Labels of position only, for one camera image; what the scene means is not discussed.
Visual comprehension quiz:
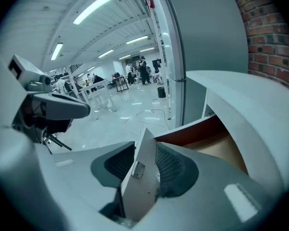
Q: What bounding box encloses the table with black legs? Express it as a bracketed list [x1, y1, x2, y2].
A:
[112, 75, 130, 92]

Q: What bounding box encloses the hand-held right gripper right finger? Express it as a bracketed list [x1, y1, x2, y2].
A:
[134, 141, 286, 231]

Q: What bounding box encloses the white table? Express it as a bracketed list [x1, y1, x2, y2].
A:
[79, 79, 118, 113]

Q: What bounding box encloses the white wooden drawer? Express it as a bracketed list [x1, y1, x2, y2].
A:
[120, 114, 250, 222]

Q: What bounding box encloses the white floor cable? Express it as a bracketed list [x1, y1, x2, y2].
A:
[124, 108, 171, 139]

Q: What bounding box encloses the white curved desk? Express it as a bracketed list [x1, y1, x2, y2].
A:
[183, 70, 289, 194]

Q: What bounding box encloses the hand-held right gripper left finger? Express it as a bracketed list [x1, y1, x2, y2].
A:
[36, 141, 136, 231]

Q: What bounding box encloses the group of ceiling tube lights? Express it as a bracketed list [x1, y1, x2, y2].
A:
[45, 0, 156, 78]

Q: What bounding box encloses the small fisheye camera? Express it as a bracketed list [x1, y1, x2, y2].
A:
[26, 74, 53, 92]

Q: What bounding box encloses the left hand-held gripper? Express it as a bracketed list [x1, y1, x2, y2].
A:
[8, 54, 91, 152]

